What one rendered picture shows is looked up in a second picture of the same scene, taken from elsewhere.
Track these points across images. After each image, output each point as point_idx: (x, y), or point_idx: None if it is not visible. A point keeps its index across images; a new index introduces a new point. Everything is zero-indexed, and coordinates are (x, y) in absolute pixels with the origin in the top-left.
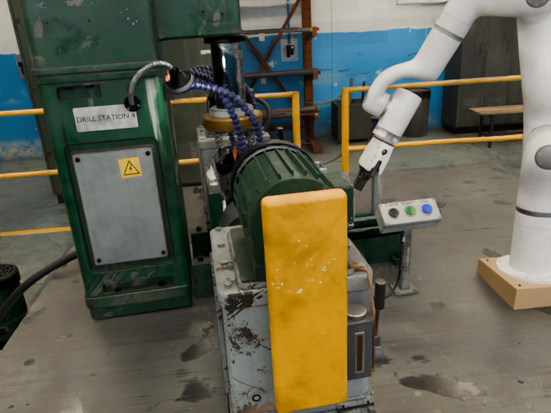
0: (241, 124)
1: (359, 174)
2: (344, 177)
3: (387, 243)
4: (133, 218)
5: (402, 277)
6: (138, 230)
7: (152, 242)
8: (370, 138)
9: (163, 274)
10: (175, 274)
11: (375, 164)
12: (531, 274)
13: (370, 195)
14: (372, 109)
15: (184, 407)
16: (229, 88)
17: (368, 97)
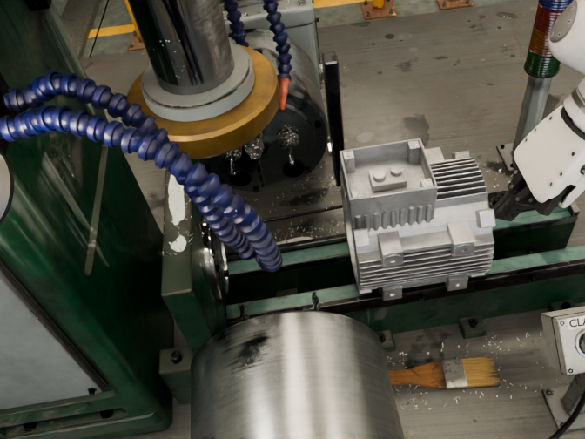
0: (220, 143)
1: (513, 189)
2: (476, 188)
3: (548, 288)
4: (7, 361)
5: (575, 403)
6: (26, 373)
7: (65, 382)
8: (536, 20)
9: (104, 408)
10: (127, 405)
11: (558, 192)
12: None
13: (511, 81)
14: (578, 64)
15: None
16: (176, 48)
17: (573, 36)
